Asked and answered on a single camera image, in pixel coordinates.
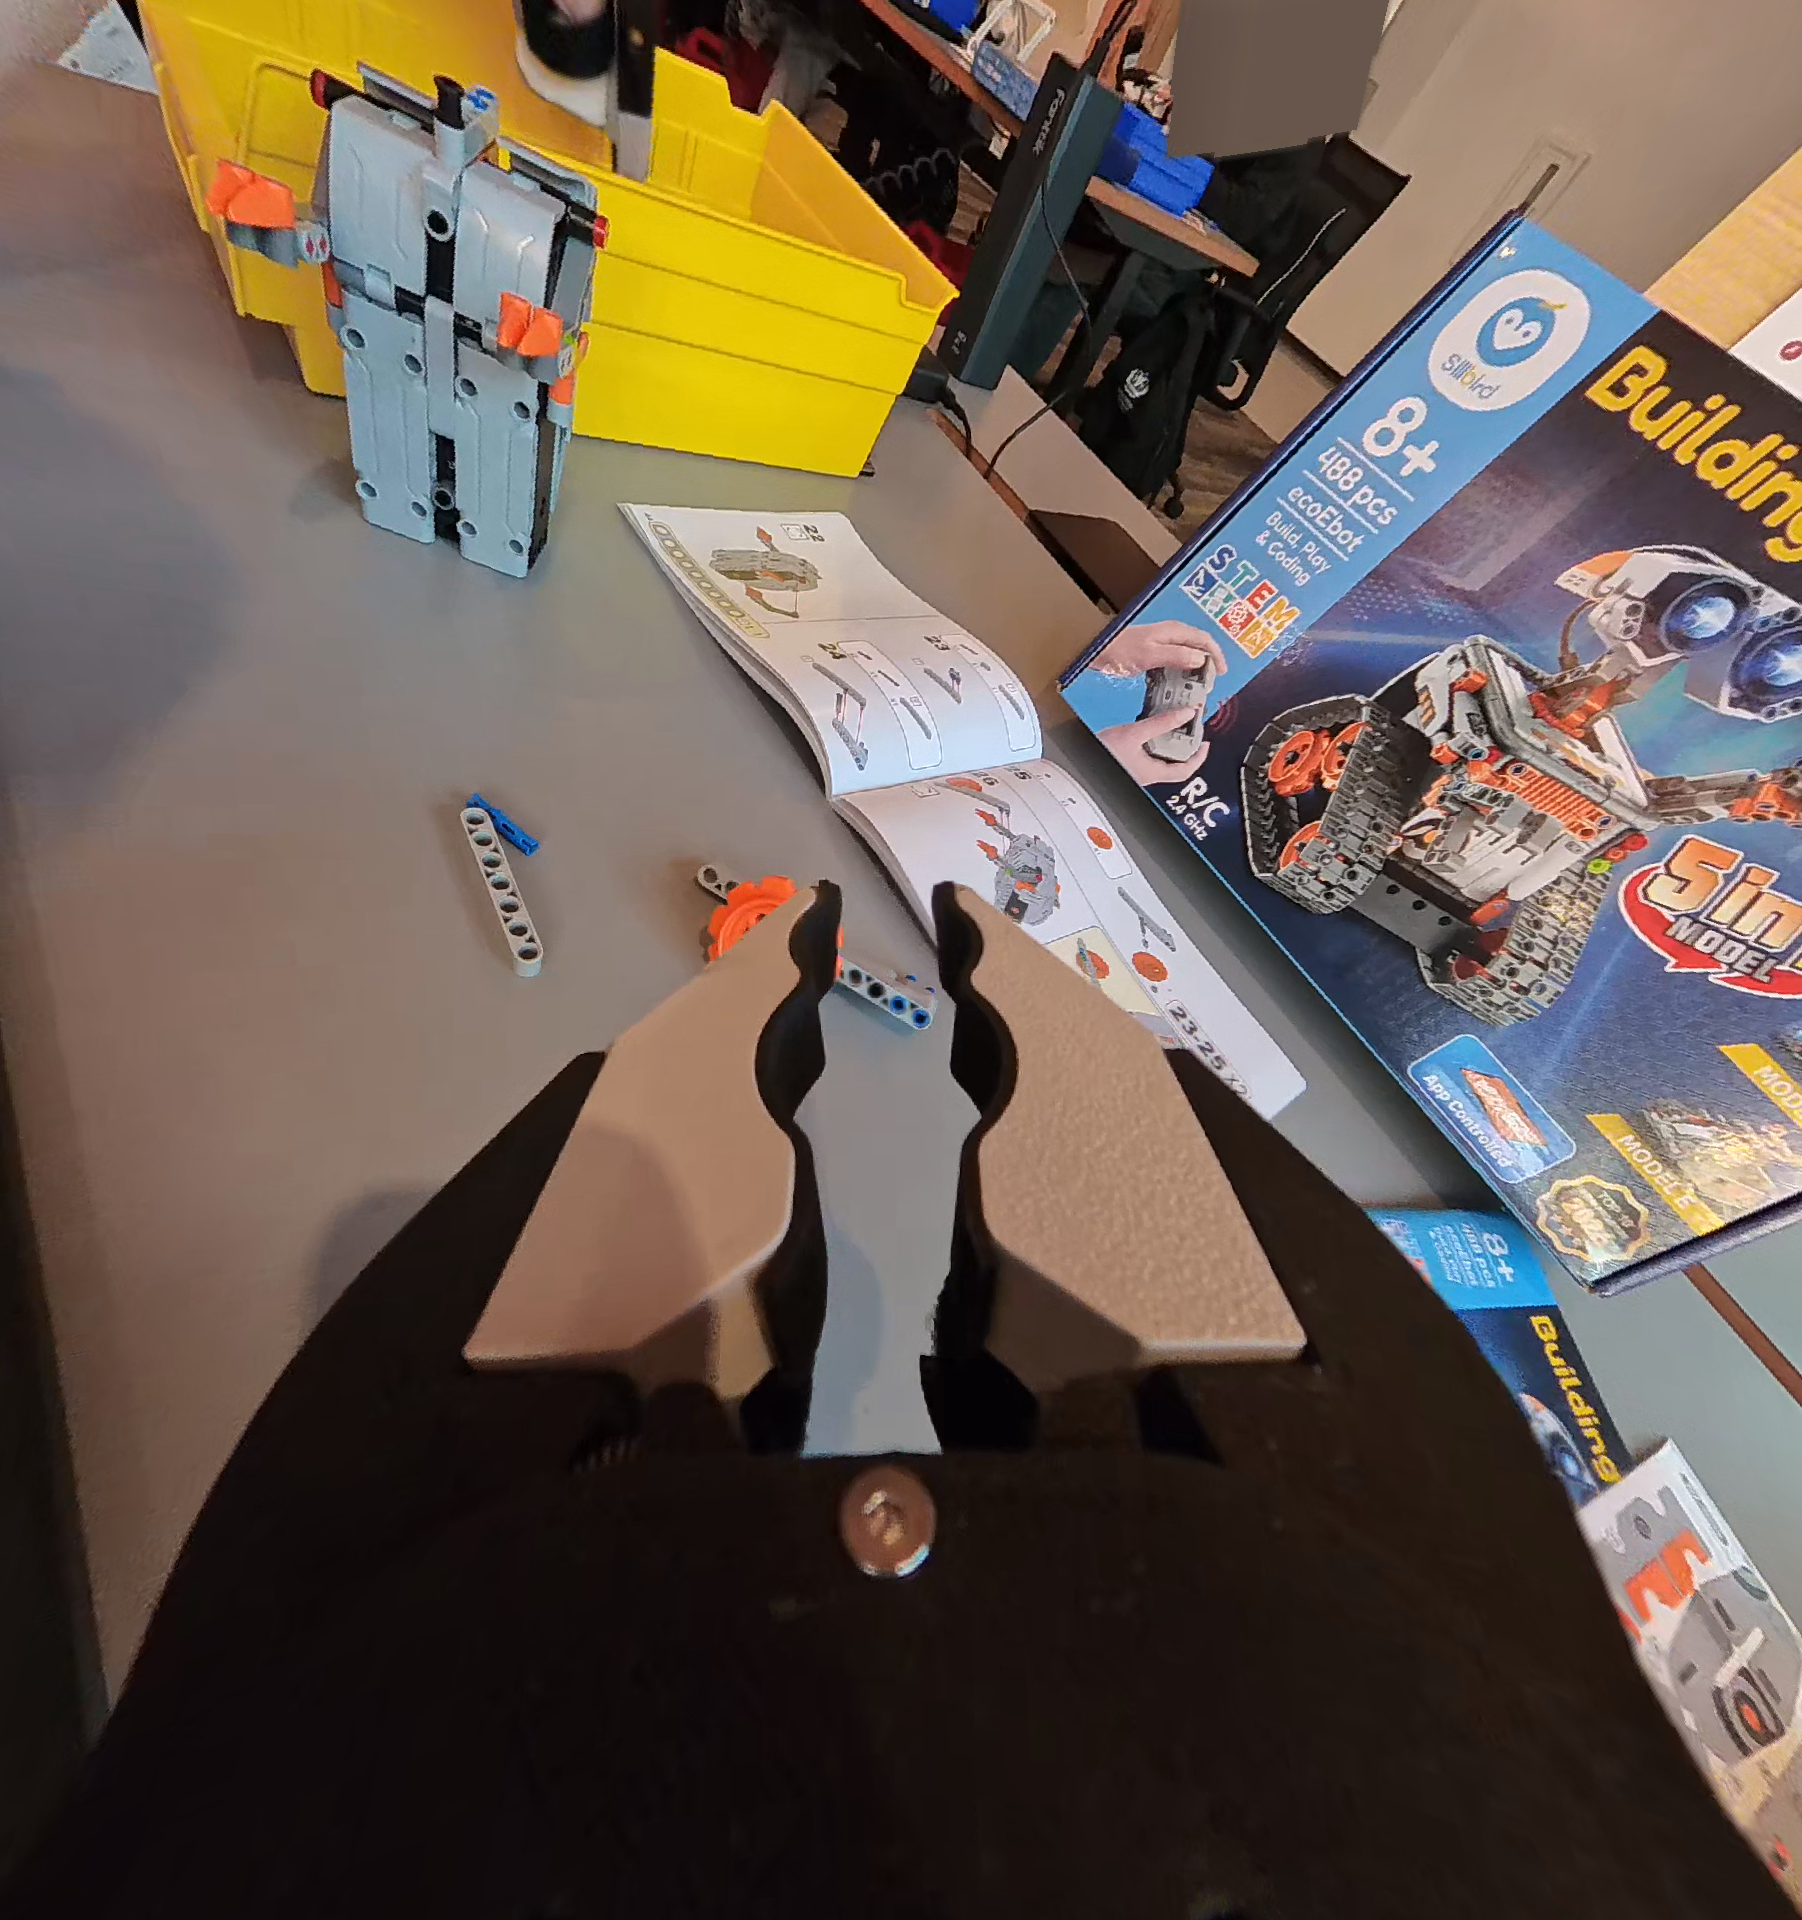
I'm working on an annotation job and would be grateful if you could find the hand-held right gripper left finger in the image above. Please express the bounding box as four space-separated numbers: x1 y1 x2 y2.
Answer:
461 882 843 1453

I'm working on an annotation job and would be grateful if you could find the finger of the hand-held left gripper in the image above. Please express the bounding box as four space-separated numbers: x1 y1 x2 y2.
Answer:
603 0 663 180

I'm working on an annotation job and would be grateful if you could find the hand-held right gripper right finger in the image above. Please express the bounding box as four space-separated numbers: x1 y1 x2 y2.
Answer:
922 882 1311 1453

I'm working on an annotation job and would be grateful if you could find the yellow plastic bin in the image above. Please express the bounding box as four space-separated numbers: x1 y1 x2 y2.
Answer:
135 0 960 480

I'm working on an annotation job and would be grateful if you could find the light grey holed beam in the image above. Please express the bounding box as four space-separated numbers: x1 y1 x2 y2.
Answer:
457 801 545 980

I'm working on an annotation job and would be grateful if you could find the grey beam assembly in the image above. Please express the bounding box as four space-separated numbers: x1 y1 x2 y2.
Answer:
693 862 936 1034

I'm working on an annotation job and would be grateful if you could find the white orange sticker sheet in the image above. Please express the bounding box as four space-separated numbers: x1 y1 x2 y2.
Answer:
1576 1440 1802 1891

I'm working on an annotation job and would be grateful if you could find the blue instruction booklet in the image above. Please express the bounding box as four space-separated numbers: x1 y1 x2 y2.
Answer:
1365 1206 1638 1501

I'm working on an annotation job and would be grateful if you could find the grey robot model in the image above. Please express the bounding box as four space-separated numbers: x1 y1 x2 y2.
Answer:
202 60 609 580

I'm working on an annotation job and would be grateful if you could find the dark grey flat device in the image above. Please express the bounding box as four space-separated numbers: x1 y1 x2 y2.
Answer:
938 52 1127 395

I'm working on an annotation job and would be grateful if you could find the open instruction booklet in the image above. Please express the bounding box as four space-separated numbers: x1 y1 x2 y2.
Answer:
617 502 1307 1119

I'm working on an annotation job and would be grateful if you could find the black backpack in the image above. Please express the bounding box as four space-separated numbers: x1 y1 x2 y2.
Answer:
1057 276 1248 519

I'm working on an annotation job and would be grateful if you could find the blue robot kit box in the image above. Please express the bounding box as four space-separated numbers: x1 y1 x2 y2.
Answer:
1057 214 1802 1296

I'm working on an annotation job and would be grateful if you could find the black cable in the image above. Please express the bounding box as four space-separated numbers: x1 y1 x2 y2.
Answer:
975 381 1083 481

